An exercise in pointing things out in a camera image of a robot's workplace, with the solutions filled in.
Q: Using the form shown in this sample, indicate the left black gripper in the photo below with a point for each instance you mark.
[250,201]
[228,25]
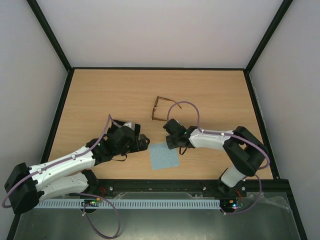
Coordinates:
[143,146]

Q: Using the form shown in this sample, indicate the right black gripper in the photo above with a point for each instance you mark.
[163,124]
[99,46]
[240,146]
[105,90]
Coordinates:
[172,141]

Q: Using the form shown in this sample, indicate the blue cleaning cloth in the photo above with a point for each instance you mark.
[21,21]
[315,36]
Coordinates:
[161,157]

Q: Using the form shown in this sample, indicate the black glasses case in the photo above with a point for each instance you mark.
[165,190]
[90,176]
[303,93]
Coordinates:
[116,123]

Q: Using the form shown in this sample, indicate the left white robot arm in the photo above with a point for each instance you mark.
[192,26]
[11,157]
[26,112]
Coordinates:
[26,186]

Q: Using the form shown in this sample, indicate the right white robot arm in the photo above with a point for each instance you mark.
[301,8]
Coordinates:
[244,150]

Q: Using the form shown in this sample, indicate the brown tortoiseshell sunglasses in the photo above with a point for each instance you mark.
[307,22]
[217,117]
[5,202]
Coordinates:
[159,109]

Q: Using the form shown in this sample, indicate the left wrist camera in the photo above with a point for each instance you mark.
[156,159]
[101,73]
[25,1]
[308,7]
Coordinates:
[130,125]

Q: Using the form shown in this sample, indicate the black aluminium frame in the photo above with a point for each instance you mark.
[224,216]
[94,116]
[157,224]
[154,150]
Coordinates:
[276,184]

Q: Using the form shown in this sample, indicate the white slotted cable duct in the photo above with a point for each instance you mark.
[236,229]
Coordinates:
[121,204]

